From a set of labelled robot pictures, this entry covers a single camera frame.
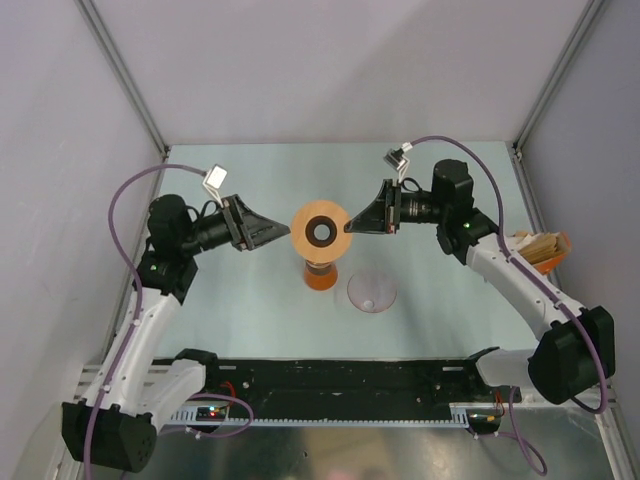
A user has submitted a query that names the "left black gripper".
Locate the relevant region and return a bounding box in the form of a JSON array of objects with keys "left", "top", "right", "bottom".
[{"left": 180, "top": 194, "right": 289, "bottom": 256}]

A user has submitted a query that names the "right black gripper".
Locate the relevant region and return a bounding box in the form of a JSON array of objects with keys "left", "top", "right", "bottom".
[{"left": 347, "top": 179, "right": 448, "bottom": 234}]

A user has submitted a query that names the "wooden dripper ring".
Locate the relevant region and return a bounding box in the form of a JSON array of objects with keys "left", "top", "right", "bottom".
[{"left": 290, "top": 199, "right": 352, "bottom": 263}]

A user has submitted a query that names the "orange glass carafe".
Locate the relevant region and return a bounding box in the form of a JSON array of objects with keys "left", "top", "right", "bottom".
[{"left": 303, "top": 261, "right": 338, "bottom": 291}]

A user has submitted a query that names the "clear glass dripper cone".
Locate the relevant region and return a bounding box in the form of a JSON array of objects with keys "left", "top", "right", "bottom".
[{"left": 347, "top": 270, "right": 397, "bottom": 313}]

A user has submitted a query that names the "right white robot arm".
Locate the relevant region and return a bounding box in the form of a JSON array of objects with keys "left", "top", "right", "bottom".
[{"left": 344, "top": 159, "right": 615, "bottom": 413}]

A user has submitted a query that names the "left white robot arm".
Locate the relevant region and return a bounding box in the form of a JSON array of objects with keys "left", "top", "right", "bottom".
[{"left": 62, "top": 194, "right": 290, "bottom": 472}]

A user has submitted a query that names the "orange filter holder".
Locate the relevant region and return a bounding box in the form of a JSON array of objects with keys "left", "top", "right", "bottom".
[{"left": 534, "top": 232, "right": 572, "bottom": 275}]

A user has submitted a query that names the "stack of paper filters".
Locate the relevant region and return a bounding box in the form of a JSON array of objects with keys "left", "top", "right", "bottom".
[{"left": 509, "top": 231, "right": 555, "bottom": 265}]

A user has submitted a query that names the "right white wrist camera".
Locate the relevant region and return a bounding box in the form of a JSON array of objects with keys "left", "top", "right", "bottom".
[{"left": 383, "top": 142, "right": 413, "bottom": 183}]

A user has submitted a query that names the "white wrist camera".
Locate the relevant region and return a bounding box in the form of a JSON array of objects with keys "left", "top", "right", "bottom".
[
  {"left": 202, "top": 164, "right": 228, "bottom": 205},
  {"left": 383, "top": 142, "right": 413, "bottom": 183}
]

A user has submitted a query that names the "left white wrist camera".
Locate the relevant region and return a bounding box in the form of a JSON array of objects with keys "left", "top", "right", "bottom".
[{"left": 202, "top": 164, "right": 228, "bottom": 205}]

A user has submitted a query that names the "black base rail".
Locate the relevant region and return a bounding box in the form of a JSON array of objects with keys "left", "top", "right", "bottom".
[{"left": 176, "top": 349, "right": 511, "bottom": 420}]

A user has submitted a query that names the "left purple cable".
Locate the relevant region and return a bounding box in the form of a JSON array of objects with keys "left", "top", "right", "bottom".
[{"left": 79, "top": 163, "right": 256, "bottom": 480}]

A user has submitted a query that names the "purple cable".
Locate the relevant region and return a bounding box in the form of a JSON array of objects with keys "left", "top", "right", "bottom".
[
  {"left": 79, "top": 163, "right": 256, "bottom": 480},
  {"left": 404, "top": 134, "right": 613, "bottom": 473}
]

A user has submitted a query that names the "white slotted cable duct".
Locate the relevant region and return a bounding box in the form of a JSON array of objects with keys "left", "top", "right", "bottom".
[{"left": 165, "top": 404, "right": 501, "bottom": 429}]

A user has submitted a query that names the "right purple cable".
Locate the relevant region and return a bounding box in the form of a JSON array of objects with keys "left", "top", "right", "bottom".
[{"left": 404, "top": 134, "right": 613, "bottom": 473}]

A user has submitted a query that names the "left aluminium frame post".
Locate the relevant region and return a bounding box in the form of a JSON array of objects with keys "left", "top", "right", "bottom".
[{"left": 74, "top": 0, "right": 170, "bottom": 159}]

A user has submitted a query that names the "aluminium frame post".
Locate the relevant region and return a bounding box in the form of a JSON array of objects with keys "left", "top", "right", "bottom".
[
  {"left": 511, "top": 0, "right": 611, "bottom": 159},
  {"left": 74, "top": 0, "right": 170, "bottom": 159}
]

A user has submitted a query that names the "right aluminium frame post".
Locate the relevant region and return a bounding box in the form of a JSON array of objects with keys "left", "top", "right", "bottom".
[{"left": 511, "top": 0, "right": 611, "bottom": 159}]

